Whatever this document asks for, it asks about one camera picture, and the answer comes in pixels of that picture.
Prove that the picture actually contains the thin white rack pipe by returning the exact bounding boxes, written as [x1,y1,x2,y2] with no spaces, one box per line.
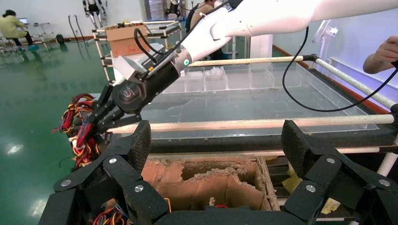
[148,146,386,157]

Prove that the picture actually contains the black camera cable loop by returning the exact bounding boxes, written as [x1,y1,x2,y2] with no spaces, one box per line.
[133,0,234,65]

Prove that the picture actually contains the power supply multicoloured wire bundle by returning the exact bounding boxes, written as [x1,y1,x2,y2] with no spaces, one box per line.
[92,203,133,225]
[70,122,103,171]

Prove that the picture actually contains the long black hanging cable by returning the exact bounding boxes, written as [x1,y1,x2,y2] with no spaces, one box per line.
[282,26,398,113]

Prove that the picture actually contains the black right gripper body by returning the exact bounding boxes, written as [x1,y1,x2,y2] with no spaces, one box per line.
[111,60,182,114]

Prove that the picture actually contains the white pipe shelf rack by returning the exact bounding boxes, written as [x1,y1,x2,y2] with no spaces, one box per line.
[92,20,184,83]

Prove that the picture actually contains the closed brown cardboard carton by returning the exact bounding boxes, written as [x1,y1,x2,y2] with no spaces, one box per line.
[105,24,149,59]

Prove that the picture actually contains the white cabinet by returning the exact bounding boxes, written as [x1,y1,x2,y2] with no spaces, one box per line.
[248,33,274,59]

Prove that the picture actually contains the torn brown cardboard box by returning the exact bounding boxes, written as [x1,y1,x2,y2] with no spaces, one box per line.
[104,156,281,212]

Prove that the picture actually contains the white humanoid robot legs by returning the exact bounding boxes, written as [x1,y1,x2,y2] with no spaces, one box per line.
[82,0,108,30]

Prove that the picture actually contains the person in brown top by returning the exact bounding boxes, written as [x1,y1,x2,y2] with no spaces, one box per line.
[186,0,218,32]

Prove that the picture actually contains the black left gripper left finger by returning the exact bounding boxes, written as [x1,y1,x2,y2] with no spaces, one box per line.
[38,119,171,225]

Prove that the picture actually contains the seated person yellow coat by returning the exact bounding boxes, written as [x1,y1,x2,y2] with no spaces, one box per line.
[0,9,35,52]

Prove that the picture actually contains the metal desk frame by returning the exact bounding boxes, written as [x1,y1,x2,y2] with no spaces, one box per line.
[18,17,54,52]

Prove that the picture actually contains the yellow crumpled cloth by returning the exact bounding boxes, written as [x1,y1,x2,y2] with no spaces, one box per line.
[281,161,341,216]

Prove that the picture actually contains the black rack frame rail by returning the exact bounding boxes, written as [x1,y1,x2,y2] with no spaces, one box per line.
[149,124,398,154]

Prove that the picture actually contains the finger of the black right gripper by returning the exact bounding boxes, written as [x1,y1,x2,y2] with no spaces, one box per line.
[88,83,115,125]
[93,105,143,135]

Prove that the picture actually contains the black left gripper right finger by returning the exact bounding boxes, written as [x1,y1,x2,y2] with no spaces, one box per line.
[281,119,398,225]

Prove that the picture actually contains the white wall device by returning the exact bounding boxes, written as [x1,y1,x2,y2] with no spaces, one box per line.
[312,20,339,44]

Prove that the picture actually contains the clear acrylic divider tray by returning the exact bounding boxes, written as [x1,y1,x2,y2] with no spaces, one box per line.
[137,62,380,140]

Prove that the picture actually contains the grey power supply red wires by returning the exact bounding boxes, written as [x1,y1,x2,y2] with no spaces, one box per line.
[52,93,105,137]

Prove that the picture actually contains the bare person hand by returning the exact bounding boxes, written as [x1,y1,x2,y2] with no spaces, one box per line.
[363,35,398,75]

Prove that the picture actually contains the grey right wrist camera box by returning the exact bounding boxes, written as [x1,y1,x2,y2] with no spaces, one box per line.
[112,43,167,85]

